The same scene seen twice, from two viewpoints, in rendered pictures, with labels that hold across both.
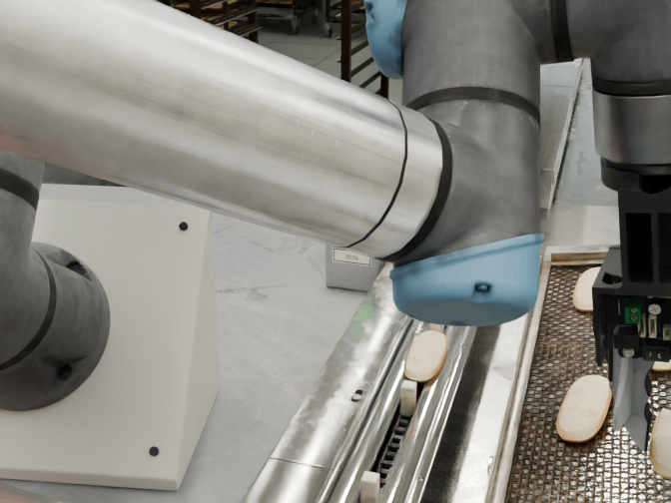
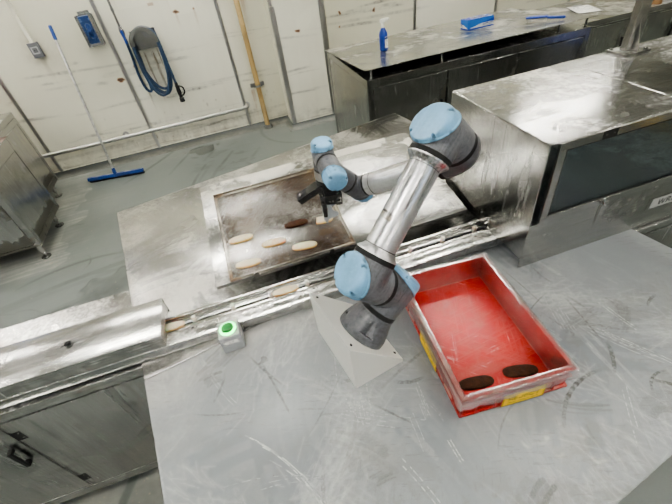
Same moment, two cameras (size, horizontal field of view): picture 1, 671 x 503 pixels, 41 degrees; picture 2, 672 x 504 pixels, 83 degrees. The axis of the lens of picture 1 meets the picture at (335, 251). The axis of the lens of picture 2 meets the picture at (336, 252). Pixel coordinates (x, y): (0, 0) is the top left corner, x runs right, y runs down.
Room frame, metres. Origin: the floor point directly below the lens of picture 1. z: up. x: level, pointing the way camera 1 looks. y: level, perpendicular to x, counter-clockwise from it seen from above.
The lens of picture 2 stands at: (1.07, 0.87, 1.86)
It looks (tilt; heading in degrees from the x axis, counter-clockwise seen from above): 41 degrees down; 242
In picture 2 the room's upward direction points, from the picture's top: 10 degrees counter-clockwise
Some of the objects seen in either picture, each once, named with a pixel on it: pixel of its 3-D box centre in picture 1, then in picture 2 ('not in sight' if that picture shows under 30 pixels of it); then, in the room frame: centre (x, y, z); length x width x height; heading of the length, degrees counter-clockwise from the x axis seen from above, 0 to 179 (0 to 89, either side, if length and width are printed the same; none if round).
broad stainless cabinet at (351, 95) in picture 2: not in sight; (446, 91); (-1.68, -1.59, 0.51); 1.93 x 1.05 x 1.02; 163
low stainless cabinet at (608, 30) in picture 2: not in sight; (587, 48); (-3.72, -1.45, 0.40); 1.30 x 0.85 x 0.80; 163
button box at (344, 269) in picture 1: (360, 263); (232, 337); (1.03, -0.03, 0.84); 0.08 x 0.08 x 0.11; 73
